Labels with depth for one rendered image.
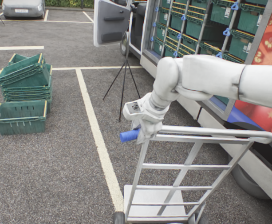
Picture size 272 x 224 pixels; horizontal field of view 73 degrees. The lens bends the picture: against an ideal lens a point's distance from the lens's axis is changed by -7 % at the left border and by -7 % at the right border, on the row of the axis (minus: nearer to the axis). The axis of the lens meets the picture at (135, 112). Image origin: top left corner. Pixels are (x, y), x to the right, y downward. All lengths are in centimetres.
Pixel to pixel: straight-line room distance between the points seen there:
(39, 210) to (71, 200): 28
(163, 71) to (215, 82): 12
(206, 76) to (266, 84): 10
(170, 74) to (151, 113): 16
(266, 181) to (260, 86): 181
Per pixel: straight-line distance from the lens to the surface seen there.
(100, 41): 461
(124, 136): 69
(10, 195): 214
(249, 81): 34
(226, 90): 36
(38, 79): 275
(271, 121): 193
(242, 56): 233
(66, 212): 192
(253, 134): 94
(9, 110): 297
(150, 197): 196
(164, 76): 42
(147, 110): 54
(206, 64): 36
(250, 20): 233
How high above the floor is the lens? 166
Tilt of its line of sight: 33 degrees down
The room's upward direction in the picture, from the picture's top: 9 degrees clockwise
